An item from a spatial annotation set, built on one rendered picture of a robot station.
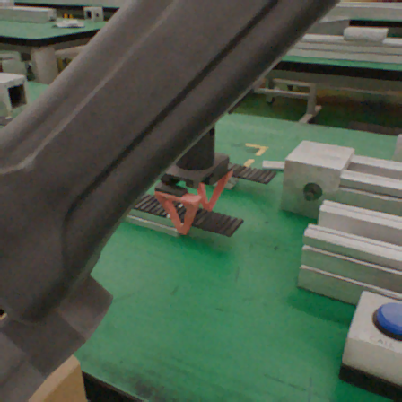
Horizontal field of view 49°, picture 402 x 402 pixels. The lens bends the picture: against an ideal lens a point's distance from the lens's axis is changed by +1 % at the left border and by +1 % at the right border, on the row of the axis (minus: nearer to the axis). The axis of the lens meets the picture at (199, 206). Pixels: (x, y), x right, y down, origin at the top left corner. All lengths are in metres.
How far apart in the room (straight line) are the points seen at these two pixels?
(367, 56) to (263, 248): 1.57
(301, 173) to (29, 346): 0.60
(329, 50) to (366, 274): 1.69
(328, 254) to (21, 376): 0.43
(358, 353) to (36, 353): 0.34
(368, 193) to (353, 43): 1.46
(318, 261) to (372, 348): 0.15
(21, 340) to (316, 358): 0.38
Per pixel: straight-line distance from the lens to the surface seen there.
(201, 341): 0.51
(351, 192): 0.72
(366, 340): 0.46
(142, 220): 0.71
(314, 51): 2.17
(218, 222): 0.66
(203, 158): 0.60
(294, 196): 0.75
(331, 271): 0.57
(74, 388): 0.40
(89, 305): 0.18
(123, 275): 0.61
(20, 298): 0.17
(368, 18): 3.97
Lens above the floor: 1.15
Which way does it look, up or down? 29 degrees down
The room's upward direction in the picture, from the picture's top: straight up
